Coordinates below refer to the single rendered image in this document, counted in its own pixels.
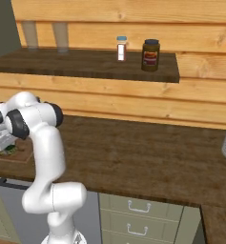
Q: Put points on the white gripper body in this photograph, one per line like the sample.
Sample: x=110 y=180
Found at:
x=3 y=139

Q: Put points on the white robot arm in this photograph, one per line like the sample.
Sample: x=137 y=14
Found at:
x=44 y=149

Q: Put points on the brown wooden cutting board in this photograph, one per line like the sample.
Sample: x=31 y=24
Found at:
x=23 y=153

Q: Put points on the blue-lidded white-label jar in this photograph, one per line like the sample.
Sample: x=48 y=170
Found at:
x=121 y=49

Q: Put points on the pale green drawer front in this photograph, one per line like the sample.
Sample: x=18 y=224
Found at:
x=117 y=238
x=162 y=208
x=162 y=227

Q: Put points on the dark brown jar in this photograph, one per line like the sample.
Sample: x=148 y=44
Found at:
x=150 y=57

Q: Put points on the pale green cupboard side panel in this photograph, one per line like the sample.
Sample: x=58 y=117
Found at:
x=189 y=225

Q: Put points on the dark wooden wall shelf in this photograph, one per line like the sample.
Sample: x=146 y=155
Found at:
x=86 y=63

